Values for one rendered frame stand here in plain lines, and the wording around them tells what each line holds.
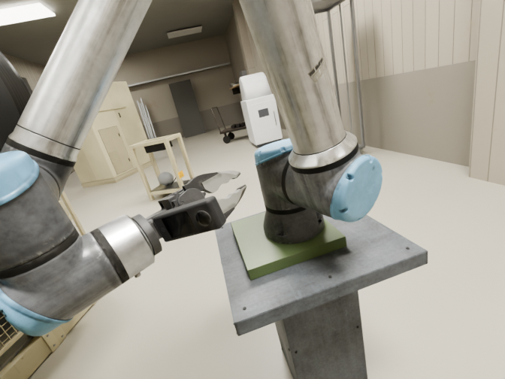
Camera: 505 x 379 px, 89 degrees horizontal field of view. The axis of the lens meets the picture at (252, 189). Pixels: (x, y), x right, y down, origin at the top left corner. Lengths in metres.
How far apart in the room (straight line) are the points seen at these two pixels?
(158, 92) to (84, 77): 11.87
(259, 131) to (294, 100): 4.91
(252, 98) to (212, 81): 7.10
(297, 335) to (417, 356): 0.56
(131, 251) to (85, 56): 0.30
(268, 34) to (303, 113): 0.14
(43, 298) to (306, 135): 0.46
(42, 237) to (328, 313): 0.76
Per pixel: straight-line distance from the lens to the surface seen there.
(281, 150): 0.67
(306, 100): 0.49
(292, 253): 0.72
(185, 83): 12.04
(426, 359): 1.32
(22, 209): 0.37
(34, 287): 0.40
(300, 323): 0.88
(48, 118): 0.49
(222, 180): 0.48
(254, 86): 5.51
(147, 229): 0.42
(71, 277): 0.40
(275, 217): 0.75
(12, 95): 0.95
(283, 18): 0.48
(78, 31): 0.51
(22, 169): 0.38
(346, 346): 1.04
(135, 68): 12.55
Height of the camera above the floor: 1.05
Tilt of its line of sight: 20 degrees down
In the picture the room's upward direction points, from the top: 14 degrees counter-clockwise
